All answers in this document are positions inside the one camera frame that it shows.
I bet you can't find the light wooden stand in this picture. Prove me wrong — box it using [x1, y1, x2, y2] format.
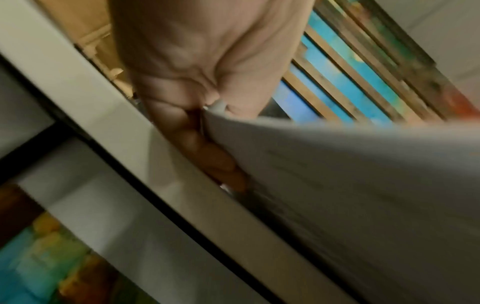
[33, 0, 137, 100]

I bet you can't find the colourful abstract painting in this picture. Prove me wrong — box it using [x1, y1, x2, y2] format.
[0, 184, 155, 304]

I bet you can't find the grey panel with black edge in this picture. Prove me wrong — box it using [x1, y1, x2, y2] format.
[0, 56, 278, 304]

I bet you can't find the white paper sheet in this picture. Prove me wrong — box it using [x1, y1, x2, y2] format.
[201, 100, 480, 304]

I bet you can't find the person's left hand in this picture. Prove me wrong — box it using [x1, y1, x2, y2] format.
[108, 0, 317, 194]

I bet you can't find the white frame bar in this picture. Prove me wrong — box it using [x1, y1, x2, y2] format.
[0, 0, 363, 304]

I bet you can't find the colourful slatted wooden painting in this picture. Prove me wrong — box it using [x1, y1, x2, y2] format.
[262, 0, 480, 125]

